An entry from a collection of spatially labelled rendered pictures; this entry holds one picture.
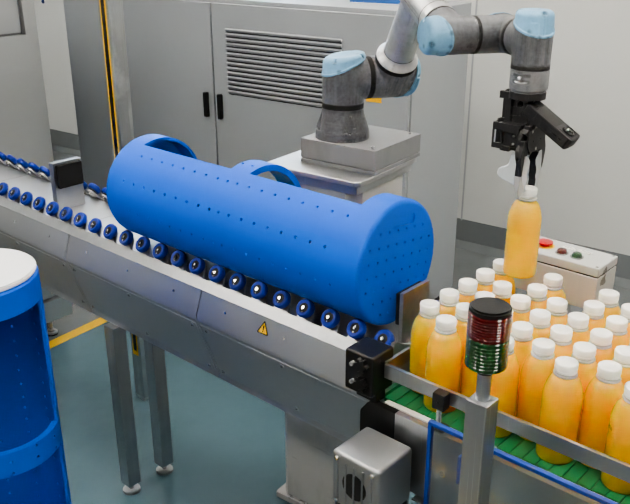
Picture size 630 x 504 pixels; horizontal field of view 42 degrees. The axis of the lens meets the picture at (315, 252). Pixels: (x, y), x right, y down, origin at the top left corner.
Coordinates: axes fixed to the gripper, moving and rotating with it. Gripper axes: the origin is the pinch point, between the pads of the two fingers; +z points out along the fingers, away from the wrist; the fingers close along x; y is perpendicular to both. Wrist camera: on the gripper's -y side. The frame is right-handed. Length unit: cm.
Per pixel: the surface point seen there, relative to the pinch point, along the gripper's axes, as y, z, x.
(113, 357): 121, 75, 22
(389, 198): 24.9, 3.9, 13.0
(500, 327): -23, 3, 51
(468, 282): 5.5, 18.4, 11.0
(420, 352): 5.3, 27.7, 27.8
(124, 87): 164, 3, -21
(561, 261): -4.3, 17.8, -10.9
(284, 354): 43, 43, 27
